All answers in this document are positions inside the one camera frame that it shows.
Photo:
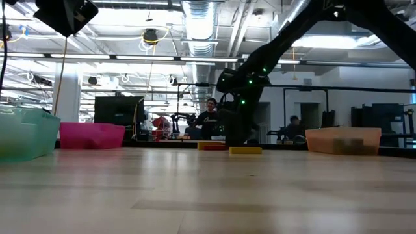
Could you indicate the white tube light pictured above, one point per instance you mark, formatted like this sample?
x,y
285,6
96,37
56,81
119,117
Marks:
x,y
144,58
81,56
289,61
208,59

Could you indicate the black round overhead camera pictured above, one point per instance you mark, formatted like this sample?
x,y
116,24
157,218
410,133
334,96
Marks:
x,y
150,36

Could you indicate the white building column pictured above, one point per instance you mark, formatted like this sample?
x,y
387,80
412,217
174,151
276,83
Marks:
x,y
70,94

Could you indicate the black background robot arm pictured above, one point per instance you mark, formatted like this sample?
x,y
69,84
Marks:
x,y
180,118

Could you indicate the black rectangular screen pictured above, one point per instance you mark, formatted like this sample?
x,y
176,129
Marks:
x,y
118,110

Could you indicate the black frame stand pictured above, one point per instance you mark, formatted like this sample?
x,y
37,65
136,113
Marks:
x,y
195,84
327,97

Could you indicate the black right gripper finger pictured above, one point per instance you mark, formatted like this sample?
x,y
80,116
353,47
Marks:
x,y
239,130

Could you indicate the yellow wooden block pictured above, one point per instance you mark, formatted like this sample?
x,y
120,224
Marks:
x,y
208,143
245,150

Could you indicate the red background object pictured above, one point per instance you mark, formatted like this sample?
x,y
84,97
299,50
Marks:
x,y
161,123

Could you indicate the dark blue black cabinet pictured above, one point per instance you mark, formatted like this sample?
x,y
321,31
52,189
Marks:
x,y
380,120

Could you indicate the green plastic bin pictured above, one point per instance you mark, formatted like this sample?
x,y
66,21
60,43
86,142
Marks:
x,y
27,135

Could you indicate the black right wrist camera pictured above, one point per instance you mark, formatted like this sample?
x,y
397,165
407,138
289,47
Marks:
x,y
227,79

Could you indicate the orange plastic bin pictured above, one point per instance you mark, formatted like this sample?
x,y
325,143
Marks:
x,y
343,139

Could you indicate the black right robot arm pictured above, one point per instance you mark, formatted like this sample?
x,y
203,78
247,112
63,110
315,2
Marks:
x,y
292,39

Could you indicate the red wooden block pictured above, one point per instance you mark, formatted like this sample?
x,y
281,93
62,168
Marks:
x,y
214,147

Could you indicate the red plastic bin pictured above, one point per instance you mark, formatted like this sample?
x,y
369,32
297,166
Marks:
x,y
92,135

